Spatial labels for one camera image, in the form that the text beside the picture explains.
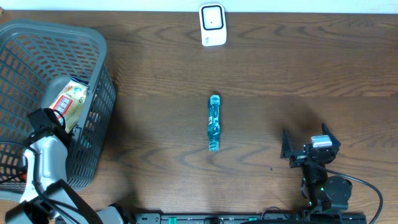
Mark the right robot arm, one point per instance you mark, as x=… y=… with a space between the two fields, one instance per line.
x=327 y=195

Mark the grey plastic shopping basket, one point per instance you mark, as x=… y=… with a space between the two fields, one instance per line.
x=37 y=60

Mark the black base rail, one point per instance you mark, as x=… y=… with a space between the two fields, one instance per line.
x=156 y=218

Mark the white barcode scanner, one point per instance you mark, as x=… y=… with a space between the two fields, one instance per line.
x=212 y=25

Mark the teal mouthwash bottle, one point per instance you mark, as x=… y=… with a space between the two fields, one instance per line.
x=214 y=128

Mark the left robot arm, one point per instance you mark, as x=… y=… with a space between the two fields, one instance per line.
x=47 y=195

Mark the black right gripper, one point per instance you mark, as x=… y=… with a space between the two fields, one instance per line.
x=298 y=160

